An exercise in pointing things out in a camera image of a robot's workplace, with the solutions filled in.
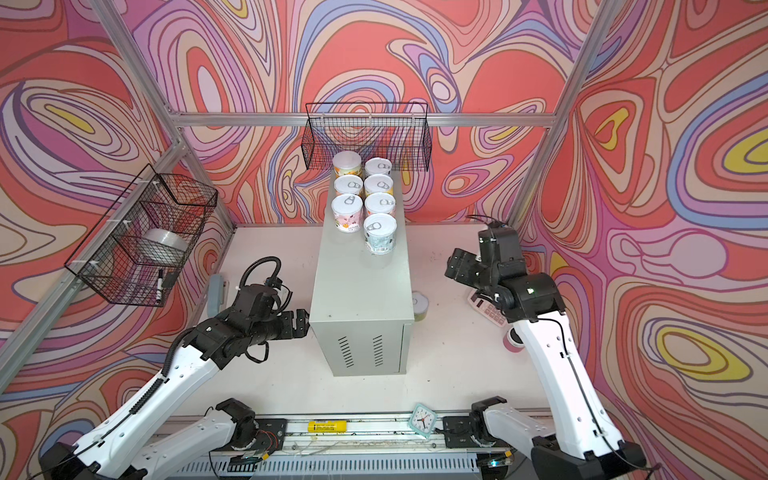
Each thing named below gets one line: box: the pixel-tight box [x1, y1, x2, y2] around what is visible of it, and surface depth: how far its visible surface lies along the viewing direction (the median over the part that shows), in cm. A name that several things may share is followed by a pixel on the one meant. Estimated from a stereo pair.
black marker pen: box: [156, 268, 163, 303], surface depth 74 cm
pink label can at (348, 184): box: [334, 174, 363, 196], surface depth 75 cm
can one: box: [331, 193, 364, 233], surface depth 71 cm
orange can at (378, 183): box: [364, 173, 394, 195], surface depth 76 cm
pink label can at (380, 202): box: [364, 192, 397, 215], surface depth 71 cm
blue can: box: [364, 213, 398, 256], surface depth 66 cm
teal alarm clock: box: [408, 403, 438, 439], surface depth 75 cm
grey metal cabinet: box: [310, 171, 415, 377], surface depth 69 cm
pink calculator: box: [467, 289, 508, 327], surface depth 96 cm
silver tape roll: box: [143, 228, 189, 252], surface depth 75 cm
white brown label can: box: [364, 157, 392, 176], surface depth 80 cm
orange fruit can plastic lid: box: [332, 150, 362, 178], surface depth 78 cm
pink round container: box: [503, 326, 525, 353], surface depth 86 cm
